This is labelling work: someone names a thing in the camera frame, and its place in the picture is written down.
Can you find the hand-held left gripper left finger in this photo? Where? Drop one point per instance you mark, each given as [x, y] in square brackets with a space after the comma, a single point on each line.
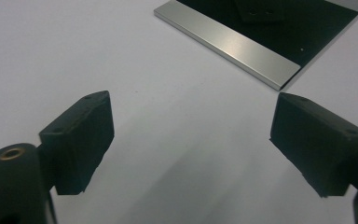
[80, 140]

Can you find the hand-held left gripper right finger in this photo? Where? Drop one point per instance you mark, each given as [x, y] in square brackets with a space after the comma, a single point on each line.
[317, 146]

